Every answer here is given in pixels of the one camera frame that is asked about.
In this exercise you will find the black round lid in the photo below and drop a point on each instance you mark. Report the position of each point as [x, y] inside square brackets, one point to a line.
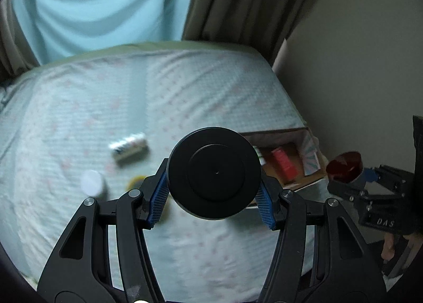
[213, 174]

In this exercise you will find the red box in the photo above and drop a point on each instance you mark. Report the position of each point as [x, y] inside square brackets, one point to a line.
[284, 161]

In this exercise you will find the green and white packet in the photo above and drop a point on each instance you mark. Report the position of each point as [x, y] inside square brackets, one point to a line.
[261, 156]

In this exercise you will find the brown curtain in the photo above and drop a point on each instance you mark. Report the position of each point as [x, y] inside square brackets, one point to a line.
[15, 48]
[244, 2]

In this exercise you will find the yellow tape roll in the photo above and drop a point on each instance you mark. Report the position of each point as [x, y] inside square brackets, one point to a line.
[136, 182]

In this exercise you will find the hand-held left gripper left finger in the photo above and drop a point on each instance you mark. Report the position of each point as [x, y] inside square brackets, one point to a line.
[158, 197]

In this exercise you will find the cardboard box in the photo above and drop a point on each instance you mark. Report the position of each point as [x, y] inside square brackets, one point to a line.
[297, 179]

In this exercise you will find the small white striped box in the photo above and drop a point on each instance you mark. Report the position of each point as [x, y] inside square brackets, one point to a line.
[129, 150]

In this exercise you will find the striped packet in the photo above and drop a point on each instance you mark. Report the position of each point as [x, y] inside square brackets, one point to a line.
[310, 154]

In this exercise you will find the white lidded jar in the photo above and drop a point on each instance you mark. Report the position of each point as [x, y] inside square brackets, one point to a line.
[93, 184]

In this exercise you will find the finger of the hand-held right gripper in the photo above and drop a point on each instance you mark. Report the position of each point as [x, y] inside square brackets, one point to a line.
[347, 190]
[370, 175]

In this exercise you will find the red plastic cup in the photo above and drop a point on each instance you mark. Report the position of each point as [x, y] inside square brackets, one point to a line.
[345, 166]

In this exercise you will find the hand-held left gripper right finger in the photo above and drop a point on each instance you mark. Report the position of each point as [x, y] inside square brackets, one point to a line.
[265, 204]

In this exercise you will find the person's right hand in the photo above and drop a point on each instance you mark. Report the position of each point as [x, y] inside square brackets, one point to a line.
[388, 246]

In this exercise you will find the light blue sheer curtain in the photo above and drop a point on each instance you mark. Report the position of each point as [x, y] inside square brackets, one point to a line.
[99, 5]

